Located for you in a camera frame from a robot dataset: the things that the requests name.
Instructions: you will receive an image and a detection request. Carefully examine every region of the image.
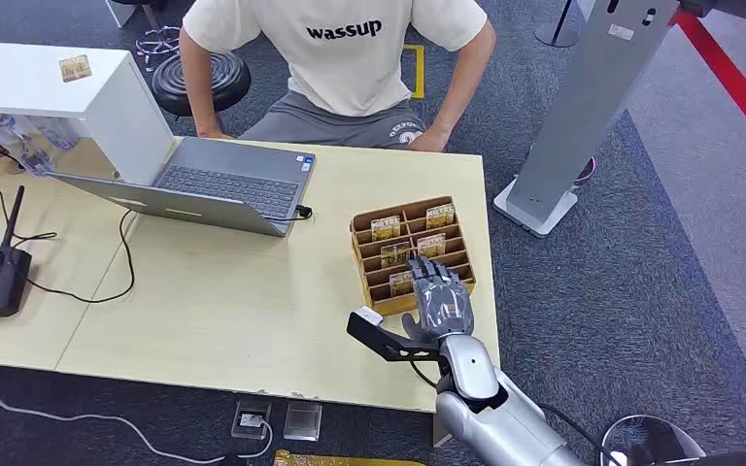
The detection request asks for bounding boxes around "glossy round robot shell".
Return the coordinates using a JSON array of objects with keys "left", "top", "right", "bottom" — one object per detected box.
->
[{"left": 599, "top": 414, "right": 709, "bottom": 466}]

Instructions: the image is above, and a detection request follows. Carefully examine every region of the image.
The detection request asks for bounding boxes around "brown cardboard card holder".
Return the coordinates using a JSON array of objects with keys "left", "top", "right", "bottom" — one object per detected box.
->
[{"left": 350, "top": 195, "right": 478, "bottom": 317}]

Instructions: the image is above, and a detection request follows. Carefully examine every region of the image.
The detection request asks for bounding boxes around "black round stool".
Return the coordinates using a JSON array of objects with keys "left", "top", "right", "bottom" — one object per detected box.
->
[{"left": 151, "top": 50, "right": 254, "bottom": 119}]

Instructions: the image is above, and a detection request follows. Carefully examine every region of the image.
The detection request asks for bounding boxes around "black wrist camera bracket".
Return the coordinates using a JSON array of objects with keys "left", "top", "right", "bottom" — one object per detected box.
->
[{"left": 346, "top": 312, "right": 443, "bottom": 363}]

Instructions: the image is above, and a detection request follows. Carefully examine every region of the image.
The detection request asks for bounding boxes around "person's left hand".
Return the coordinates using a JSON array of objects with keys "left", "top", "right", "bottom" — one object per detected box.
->
[{"left": 405, "top": 127, "right": 450, "bottom": 154}]

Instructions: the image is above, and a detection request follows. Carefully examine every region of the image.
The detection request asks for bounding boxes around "black laptop power cable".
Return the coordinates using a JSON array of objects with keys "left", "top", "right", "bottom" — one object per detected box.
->
[{"left": 263, "top": 204, "right": 315, "bottom": 224}]

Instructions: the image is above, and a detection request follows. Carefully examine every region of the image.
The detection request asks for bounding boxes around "chrome chair base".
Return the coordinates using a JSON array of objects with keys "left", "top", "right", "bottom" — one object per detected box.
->
[{"left": 134, "top": 24, "right": 183, "bottom": 67}]

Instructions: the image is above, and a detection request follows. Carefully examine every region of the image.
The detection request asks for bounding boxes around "white shelf box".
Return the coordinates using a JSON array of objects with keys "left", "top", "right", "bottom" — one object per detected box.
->
[{"left": 0, "top": 41, "right": 178, "bottom": 187}]

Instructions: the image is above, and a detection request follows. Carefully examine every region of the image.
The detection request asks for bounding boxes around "black controller cable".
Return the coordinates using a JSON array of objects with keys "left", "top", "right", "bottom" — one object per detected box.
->
[{"left": 0, "top": 184, "right": 137, "bottom": 306}]

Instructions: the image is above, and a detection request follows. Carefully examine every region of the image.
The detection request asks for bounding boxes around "grey metal stand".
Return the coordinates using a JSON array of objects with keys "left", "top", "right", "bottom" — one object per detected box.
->
[{"left": 492, "top": 0, "right": 681, "bottom": 240}]

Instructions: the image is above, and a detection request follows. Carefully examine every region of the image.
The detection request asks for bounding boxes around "yellow floor tape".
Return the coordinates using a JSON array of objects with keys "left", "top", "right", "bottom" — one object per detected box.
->
[{"left": 401, "top": 43, "right": 426, "bottom": 100}]

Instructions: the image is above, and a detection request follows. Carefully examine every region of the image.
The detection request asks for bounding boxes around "white floor cable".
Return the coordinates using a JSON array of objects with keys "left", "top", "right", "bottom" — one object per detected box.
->
[{"left": 0, "top": 383, "right": 275, "bottom": 466}]

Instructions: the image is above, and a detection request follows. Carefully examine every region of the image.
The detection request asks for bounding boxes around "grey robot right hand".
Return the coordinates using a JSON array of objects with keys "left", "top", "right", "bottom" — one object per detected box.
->
[{"left": 403, "top": 254, "right": 476, "bottom": 343}]

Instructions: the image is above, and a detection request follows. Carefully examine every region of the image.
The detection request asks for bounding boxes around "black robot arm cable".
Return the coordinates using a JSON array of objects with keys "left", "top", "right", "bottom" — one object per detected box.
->
[{"left": 535, "top": 403, "right": 627, "bottom": 466}]

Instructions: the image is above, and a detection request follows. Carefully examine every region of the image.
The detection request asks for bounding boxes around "gold patterned object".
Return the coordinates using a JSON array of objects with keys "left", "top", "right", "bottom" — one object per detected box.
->
[{"left": 273, "top": 449, "right": 427, "bottom": 466}]

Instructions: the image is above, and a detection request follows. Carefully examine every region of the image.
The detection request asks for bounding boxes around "pink and black shoe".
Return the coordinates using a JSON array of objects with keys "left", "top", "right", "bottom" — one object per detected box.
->
[{"left": 572, "top": 155, "right": 598, "bottom": 187}]

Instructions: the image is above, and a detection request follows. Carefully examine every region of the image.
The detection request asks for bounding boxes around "person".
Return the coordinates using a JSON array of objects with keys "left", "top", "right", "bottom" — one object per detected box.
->
[{"left": 178, "top": 0, "right": 497, "bottom": 154}]

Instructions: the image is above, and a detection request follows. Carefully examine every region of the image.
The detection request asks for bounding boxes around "yellow hotel card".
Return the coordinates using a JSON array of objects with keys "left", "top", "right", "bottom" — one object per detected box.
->
[
  {"left": 425, "top": 203, "right": 457, "bottom": 231},
  {"left": 389, "top": 271, "right": 416, "bottom": 298},
  {"left": 370, "top": 216, "right": 402, "bottom": 243},
  {"left": 416, "top": 233, "right": 448, "bottom": 259},
  {"left": 58, "top": 54, "right": 93, "bottom": 83},
  {"left": 380, "top": 244, "right": 412, "bottom": 270}
]

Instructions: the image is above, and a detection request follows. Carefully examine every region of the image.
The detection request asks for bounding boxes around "grey open laptop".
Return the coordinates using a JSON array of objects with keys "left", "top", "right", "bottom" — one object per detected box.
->
[{"left": 48, "top": 136, "right": 318, "bottom": 239}]

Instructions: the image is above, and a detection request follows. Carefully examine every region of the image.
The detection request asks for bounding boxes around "floor power socket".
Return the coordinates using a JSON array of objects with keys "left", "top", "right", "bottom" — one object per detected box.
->
[{"left": 230, "top": 399, "right": 273, "bottom": 442}]

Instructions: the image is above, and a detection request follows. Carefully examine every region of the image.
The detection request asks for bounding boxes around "metal floor plate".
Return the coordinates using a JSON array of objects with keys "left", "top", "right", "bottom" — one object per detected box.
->
[{"left": 282, "top": 401, "right": 324, "bottom": 443}]

